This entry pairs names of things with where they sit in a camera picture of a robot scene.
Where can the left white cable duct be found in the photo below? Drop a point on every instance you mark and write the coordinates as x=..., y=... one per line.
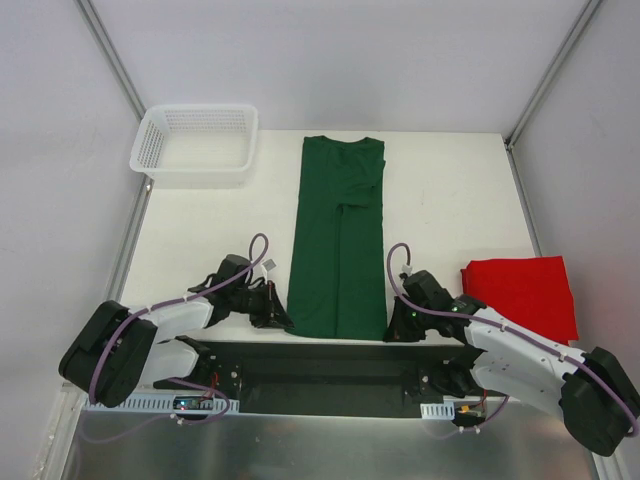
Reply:
x=169, y=403

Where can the red t shirt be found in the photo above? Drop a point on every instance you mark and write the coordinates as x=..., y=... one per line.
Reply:
x=533, y=293

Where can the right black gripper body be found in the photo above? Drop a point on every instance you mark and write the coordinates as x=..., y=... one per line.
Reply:
x=403, y=317

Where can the aluminium frame post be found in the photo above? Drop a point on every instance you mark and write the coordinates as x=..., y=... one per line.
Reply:
x=99, y=32
x=574, y=35

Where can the left aluminium frame post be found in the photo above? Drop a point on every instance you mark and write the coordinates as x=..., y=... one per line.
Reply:
x=99, y=32

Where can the right white cable duct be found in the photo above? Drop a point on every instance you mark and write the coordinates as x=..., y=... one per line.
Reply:
x=443, y=411

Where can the right aluminium frame post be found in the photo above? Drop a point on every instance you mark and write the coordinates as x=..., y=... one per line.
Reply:
x=574, y=35

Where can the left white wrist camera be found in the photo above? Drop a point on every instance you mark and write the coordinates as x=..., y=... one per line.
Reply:
x=268, y=265

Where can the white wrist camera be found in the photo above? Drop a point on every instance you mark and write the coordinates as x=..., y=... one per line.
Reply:
x=268, y=265
x=406, y=270

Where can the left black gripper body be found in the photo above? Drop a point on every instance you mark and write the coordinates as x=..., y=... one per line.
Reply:
x=269, y=306

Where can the white plastic mesh basket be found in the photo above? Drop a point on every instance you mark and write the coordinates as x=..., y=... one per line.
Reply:
x=200, y=146

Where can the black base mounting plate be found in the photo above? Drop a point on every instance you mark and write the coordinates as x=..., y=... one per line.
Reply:
x=380, y=380

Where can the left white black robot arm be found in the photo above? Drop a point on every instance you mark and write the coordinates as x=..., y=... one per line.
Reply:
x=118, y=350

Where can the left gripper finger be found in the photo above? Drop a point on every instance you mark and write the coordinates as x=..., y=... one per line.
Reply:
x=280, y=300
x=276, y=322

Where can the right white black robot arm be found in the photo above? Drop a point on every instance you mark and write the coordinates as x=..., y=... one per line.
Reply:
x=589, y=391

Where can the green t shirt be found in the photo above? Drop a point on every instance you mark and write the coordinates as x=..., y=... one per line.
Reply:
x=336, y=282

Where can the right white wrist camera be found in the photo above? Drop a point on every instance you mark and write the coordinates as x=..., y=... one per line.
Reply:
x=406, y=270

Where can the white cable duct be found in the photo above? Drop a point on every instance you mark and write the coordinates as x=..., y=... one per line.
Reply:
x=169, y=403
x=443, y=411

